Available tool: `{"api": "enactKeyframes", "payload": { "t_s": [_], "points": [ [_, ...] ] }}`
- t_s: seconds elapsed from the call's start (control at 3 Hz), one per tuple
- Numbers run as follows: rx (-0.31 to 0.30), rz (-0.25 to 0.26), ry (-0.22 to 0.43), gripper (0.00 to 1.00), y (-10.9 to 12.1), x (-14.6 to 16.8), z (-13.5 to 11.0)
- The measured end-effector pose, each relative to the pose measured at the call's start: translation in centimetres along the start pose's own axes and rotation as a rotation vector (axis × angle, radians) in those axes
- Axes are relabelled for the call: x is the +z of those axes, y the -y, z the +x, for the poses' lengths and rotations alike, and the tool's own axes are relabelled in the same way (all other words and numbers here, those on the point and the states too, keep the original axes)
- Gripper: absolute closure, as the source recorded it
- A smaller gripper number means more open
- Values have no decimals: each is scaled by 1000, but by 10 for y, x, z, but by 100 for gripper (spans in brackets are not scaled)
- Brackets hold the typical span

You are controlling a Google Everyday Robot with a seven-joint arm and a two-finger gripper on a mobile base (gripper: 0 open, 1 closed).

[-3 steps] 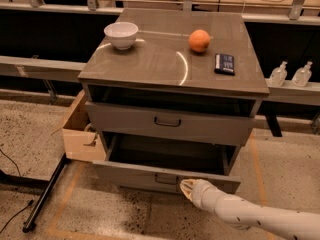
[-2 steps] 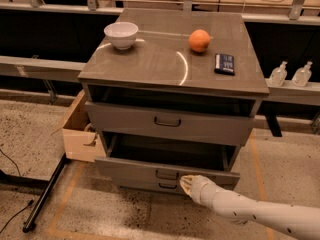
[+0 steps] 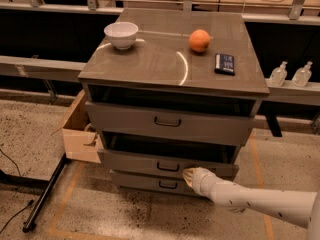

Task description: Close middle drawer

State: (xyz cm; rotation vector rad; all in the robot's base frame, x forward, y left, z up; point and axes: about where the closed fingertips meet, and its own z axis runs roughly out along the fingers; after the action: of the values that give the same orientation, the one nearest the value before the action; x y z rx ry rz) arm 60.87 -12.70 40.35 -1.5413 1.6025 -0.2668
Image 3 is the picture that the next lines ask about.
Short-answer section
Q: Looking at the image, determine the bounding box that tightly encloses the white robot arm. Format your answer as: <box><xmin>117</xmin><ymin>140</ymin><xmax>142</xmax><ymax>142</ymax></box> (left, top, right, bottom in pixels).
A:
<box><xmin>182</xmin><ymin>167</ymin><xmax>320</xmax><ymax>240</ymax></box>

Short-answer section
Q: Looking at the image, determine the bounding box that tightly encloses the dark blue snack packet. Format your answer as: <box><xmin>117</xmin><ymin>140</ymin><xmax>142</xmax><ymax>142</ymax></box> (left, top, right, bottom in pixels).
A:
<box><xmin>215</xmin><ymin>53</ymin><xmax>235</xmax><ymax>76</ymax></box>

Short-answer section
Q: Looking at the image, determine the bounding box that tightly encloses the grey top drawer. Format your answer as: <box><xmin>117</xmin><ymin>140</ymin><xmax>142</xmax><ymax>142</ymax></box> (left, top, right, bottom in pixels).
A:
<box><xmin>86</xmin><ymin>102</ymin><xmax>255</xmax><ymax>146</ymax></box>

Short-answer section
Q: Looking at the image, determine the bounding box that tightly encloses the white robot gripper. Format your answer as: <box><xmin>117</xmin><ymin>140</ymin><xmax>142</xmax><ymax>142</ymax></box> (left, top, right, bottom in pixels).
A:
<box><xmin>182</xmin><ymin>167</ymin><xmax>220</xmax><ymax>198</ymax></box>

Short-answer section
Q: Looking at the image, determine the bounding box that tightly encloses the orange fruit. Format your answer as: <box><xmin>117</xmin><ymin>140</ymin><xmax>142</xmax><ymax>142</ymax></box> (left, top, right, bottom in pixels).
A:
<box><xmin>189</xmin><ymin>29</ymin><xmax>210</xmax><ymax>53</ymax></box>

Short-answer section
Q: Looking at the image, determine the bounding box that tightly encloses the clear sanitizer bottle left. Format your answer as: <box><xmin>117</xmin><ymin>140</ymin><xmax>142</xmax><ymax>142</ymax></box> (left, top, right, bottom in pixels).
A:
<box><xmin>268</xmin><ymin>61</ymin><xmax>287</xmax><ymax>87</ymax></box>

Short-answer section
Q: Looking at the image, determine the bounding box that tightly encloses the grey bottom drawer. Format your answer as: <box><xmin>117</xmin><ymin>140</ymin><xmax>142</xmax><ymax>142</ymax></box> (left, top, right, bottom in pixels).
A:
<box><xmin>110</xmin><ymin>170</ymin><xmax>196</xmax><ymax>196</ymax></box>

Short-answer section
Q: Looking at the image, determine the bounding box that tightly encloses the black metal floor bar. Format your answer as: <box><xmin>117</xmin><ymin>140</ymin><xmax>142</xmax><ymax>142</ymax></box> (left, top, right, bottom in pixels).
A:
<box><xmin>22</xmin><ymin>154</ymin><xmax>68</xmax><ymax>233</ymax></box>

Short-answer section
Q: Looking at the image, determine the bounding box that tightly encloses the white ceramic bowl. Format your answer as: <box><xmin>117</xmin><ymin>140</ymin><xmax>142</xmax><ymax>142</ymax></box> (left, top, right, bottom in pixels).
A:
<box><xmin>104</xmin><ymin>22</ymin><xmax>139</xmax><ymax>50</ymax></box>

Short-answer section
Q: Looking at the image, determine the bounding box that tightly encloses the clear sanitizer bottle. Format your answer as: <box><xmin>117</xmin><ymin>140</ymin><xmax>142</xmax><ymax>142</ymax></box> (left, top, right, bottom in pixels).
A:
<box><xmin>268</xmin><ymin>61</ymin><xmax>287</xmax><ymax>87</ymax></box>
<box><xmin>292</xmin><ymin>61</ymin><xmax>312</xmax><ymax>87</ymax></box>

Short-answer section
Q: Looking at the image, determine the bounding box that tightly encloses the cardboard box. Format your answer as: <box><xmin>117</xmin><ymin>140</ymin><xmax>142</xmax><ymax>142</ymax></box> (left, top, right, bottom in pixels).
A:
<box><xmin>53</xmin><ymin>90</ymin><xmax>102</xmax><ymax>163</ymax></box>

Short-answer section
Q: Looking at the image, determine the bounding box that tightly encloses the clear sanitizer bottle right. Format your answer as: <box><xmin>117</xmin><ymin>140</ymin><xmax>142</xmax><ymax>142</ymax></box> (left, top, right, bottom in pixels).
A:
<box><xmin>292</xmin><ymin>61</ymin><xmax>312</xmax><ymax>87</ymax></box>

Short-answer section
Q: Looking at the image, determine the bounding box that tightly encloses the grey three-drawer cabinet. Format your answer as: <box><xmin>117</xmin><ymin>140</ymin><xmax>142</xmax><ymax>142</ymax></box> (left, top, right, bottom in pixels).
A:
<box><xmin>77</xmin><ymin>7</ymin><xmax>271</xmax><ymax>198</ymax></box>

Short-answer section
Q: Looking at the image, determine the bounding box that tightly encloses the grey drawer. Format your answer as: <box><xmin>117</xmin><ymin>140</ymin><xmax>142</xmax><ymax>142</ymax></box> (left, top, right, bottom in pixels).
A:
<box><xmin>98</xmin><ymin>132</ymin><xmax>239</xmax><ymax>179</ymax></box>
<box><xmin>86</xmin><ymin>102</ymin><xmax>255</xmax><ymax>146</ymax></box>
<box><xmin>110</xmin><ymin>170</ymin><xmax>196</xmax><ymax>196</ymax></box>

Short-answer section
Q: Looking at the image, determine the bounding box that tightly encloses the grey metal bench rail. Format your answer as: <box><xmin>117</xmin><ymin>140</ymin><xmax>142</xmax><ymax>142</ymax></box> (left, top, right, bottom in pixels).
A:
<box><xmin>0</xmin><ymin>56</ymin><xmax>320</xmax><ymax>106</ymax></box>

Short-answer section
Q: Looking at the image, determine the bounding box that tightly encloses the black floor cable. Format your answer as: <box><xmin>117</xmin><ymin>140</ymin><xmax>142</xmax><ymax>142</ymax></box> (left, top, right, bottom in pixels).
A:
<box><xmin>0</xmin><ymin>148</ymin><xmax>35</xmax><ymax>235</ymax></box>

